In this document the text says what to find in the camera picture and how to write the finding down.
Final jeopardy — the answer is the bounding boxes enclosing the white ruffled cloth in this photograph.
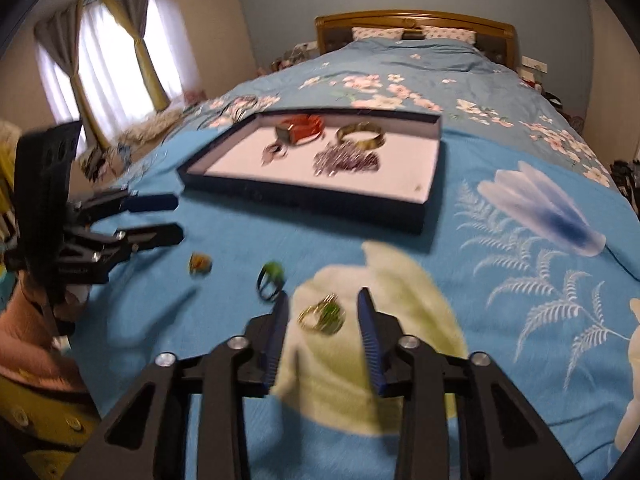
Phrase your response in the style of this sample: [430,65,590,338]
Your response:
[120,110,182,144]

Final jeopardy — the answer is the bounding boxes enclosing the pile of dark clothes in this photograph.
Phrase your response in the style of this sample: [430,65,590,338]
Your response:
[610,159,640,212]

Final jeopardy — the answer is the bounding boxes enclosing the black cable bundle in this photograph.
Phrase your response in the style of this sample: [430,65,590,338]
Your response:
[214,93,282,127]

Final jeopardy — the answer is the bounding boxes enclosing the clear crystal bead bracelet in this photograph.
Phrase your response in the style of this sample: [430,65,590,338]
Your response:
[313,142,351,177]

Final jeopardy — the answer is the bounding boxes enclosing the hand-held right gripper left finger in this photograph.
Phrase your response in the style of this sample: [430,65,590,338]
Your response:
[65,290,292,480]

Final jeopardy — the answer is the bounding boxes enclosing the gold bangle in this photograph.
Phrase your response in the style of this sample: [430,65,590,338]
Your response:
[335,122,386,150]

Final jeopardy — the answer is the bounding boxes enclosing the wooden headboard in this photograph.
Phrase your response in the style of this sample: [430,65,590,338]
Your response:
[315,9,518,69]

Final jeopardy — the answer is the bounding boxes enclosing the cluttered bedside table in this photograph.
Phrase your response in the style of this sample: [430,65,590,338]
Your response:
[519,72,587,132]

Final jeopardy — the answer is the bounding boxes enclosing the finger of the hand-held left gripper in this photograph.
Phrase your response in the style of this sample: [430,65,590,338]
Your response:
[86,223,185,261]
[75,191,180,221]

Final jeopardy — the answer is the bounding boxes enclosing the cluttered bedside bottles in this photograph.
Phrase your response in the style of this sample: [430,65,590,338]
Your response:
[257,41,321,77]

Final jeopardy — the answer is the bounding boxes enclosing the dark blue shallow box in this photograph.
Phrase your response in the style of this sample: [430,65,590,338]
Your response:
[177,106,444,235]

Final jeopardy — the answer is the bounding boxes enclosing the white sheer curtain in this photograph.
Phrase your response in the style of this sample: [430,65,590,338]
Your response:
[37,0,201,133]

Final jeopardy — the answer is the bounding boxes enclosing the yellow buttoned garment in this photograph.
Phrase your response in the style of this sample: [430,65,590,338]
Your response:
[0,374,104,480]

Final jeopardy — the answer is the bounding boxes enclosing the red bangle bracelet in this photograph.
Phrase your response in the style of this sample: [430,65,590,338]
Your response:
[275,115,325,146]

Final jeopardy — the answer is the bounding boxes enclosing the yellow and grey curtain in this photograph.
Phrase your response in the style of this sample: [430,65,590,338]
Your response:
[99,0,172,114]

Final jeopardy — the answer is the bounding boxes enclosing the floral blue duvet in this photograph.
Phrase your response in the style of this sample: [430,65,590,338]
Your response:
[165,39,632,207]

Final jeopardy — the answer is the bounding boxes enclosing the turquoise printed blanket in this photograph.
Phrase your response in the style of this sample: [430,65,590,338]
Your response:
[65,110,640,480]

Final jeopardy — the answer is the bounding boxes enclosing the person's left hand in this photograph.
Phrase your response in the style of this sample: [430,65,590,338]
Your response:
[59,282,92,322]

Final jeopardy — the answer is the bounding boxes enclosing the patterned white pillow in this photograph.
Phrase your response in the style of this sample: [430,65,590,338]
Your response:
[424,25,477,45]
[352,26,404,41]

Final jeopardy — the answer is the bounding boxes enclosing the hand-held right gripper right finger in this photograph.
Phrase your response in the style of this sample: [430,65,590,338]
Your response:
[356,287,583,480]

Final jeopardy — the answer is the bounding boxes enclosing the green stone dark ring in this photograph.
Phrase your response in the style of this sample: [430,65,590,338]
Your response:
[256,261,287,302]

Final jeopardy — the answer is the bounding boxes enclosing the gold ring with green stone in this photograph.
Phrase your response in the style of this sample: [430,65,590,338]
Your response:
[298,295,346,335]

